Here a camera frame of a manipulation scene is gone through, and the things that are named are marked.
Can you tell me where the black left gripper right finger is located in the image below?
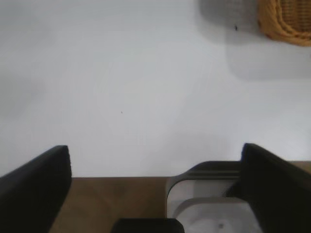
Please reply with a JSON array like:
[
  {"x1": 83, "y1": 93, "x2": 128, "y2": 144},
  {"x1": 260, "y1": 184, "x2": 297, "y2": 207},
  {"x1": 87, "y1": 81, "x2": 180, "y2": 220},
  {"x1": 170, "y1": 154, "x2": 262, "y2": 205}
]
[{"x1": 240, "y1": 142, "x2": 311, "y2": 233}]

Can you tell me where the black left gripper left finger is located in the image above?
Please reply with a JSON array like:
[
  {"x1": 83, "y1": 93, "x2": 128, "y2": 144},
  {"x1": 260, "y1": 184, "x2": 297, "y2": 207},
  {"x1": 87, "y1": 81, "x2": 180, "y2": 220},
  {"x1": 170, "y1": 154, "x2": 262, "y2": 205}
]
[{"x1": 0, "y1": 145, "x2": 72, "y2": 233}]

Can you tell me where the brown woven wicker basket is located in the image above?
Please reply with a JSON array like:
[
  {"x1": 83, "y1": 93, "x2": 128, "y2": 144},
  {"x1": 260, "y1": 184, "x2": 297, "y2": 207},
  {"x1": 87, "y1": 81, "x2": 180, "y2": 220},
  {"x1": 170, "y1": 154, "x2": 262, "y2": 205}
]
[{"x1": 257, "y1": 0, "x2": 311, "y2": 47}]

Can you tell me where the white plastic tray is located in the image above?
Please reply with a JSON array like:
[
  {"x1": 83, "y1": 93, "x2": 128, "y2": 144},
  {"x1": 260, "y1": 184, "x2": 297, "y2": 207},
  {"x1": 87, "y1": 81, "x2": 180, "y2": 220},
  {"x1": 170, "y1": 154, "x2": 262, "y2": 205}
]
[{"x1": 166, "y1": 160, "x2": 262, "y2": 233}]

